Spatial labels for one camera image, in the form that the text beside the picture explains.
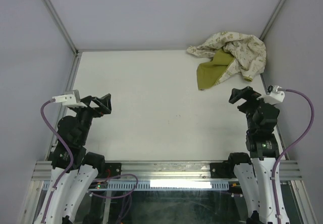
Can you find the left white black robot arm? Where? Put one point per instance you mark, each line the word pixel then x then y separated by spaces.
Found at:
pixel 73 169

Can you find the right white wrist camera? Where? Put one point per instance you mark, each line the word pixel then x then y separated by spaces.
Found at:
pixel 274 95

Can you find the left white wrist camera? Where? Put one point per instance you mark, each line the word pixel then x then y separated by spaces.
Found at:
pixel 70 99

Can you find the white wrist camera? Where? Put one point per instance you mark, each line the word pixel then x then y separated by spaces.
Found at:
pixel 70 99
pixel 274 95

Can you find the right aluminium frame post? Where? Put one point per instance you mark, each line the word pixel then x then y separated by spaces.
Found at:
pixel 272 19

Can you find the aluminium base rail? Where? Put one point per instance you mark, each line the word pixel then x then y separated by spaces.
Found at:
pixel 146 170

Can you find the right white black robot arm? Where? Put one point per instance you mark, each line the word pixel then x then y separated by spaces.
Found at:
pixel 258 171

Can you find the aluminium frame post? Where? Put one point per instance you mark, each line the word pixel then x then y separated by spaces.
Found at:
pixel 58 22
pixel 272 19

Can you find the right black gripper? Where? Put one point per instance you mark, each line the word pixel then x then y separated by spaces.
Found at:
pixel 247 93

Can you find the white slotted cable duct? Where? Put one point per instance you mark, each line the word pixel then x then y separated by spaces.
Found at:
pixel 160 185

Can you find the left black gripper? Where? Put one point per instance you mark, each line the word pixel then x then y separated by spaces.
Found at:
pixel 103 102

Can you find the cream patterned hooded jacket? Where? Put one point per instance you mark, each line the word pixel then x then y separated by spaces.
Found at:
pixel 230 53

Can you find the left aluminium frame post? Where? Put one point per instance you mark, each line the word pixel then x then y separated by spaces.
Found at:
pixel 58 22

